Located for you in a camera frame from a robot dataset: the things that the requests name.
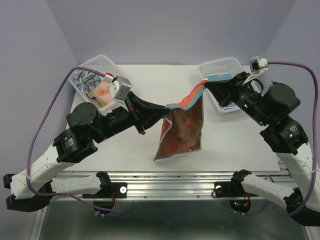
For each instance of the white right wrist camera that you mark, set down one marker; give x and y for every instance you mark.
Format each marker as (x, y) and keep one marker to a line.
(258, 64)

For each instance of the white empty plastic basket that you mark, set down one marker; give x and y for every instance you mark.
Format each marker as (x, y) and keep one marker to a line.
(222, 65)

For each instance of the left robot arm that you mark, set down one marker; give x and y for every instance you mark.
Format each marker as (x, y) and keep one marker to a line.
(37, 186)

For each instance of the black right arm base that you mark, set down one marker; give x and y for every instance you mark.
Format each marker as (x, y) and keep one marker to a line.
(228, 189)

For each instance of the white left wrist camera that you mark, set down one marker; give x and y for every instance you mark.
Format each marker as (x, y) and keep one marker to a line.
(119, 86)

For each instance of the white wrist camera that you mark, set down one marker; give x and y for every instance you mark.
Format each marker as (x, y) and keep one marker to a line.
(258, 64)
(119, 86)

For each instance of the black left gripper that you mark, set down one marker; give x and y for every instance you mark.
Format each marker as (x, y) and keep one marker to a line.
(149, 113)

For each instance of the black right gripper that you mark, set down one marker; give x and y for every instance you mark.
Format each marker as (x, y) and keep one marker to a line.
(226, 91)

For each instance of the aluminium mounting rail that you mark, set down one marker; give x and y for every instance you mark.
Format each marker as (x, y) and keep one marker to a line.
(165, 186)

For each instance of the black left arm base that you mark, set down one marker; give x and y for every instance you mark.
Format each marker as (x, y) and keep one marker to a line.
(117, 191)

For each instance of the light blue polka dot towel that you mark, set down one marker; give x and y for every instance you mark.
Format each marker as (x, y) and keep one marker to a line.
(221, 110)

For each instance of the pastel orange dot towel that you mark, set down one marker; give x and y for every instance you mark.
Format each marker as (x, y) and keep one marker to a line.
(102, 94)

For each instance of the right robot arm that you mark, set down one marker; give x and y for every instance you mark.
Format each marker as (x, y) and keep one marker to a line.
(286, 138)

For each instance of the small patterned towels in basket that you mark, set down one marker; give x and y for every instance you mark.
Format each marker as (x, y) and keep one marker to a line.
(86, 81)

